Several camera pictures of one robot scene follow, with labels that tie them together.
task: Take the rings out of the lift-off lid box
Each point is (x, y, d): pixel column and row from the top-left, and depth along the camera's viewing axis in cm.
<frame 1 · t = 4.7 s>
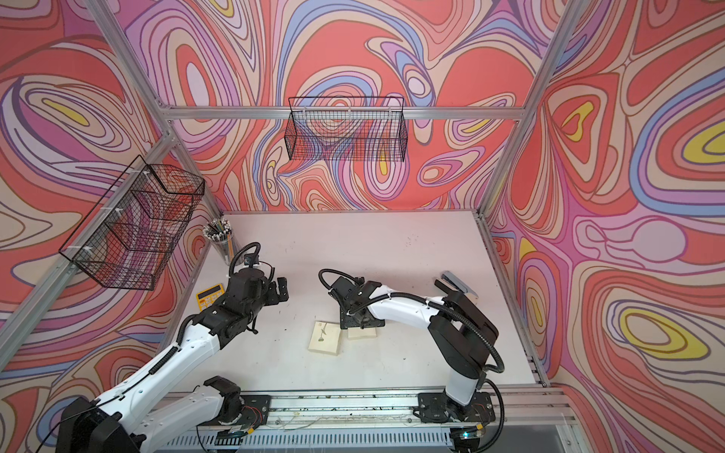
left hand: (276, 282, 82), fingers open
right hand: (361, 328, 86), fingers open
metal pen cup: (219, 231, 94), point 17 cm above the table
yellow calculator: (207, 297, 95), point 2 cm above the table
grey stapler: (456, 283, 97), point 3 cm above the table

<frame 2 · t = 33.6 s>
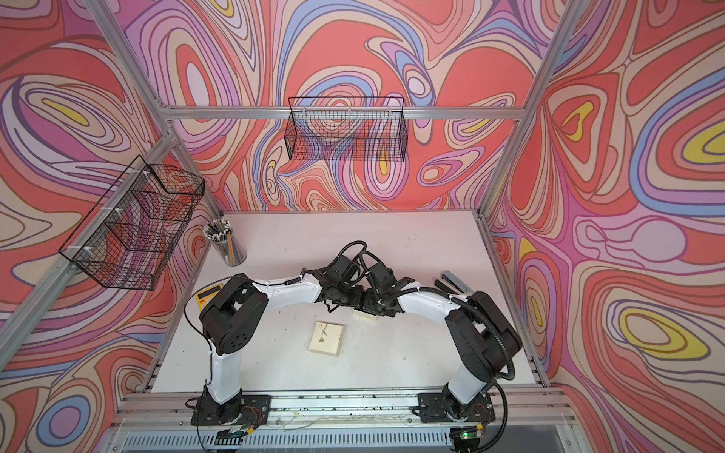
left hand: (368, 303, 92), fingers open
right hand: (371, 313, 90), fingers closed
the named things where they were.

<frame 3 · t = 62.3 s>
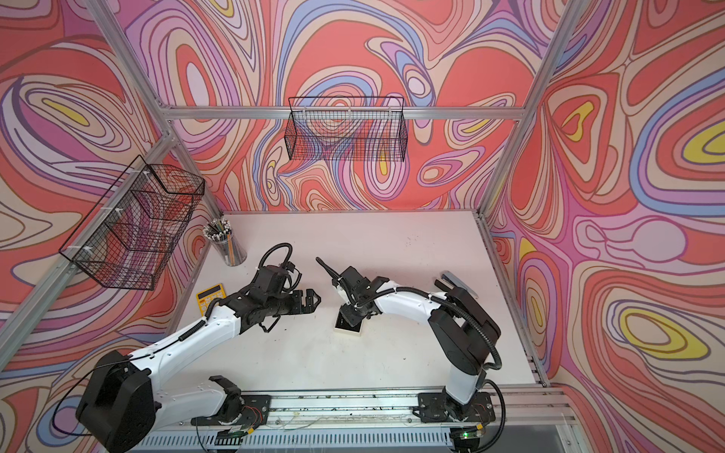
left hand: (312, 301, 83), fingers open
right hand: (355, 319, 88), fingers closed
the named things where they were.

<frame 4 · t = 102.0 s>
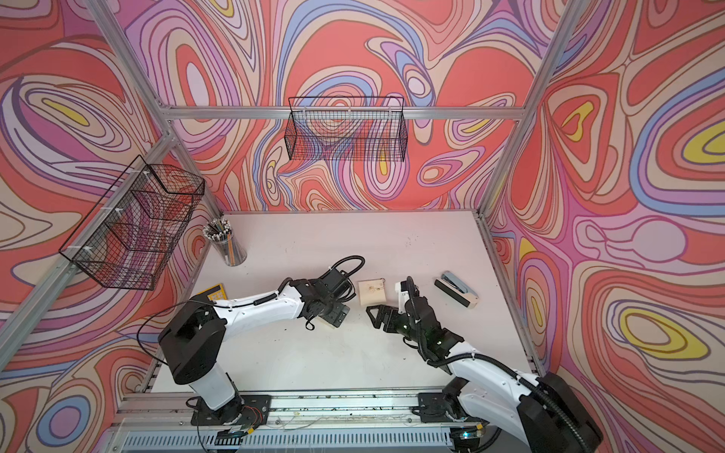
left hand: (336, 309, 88), fingers open
right hand: (377, 318, 83), fingers open
the named things where they were.

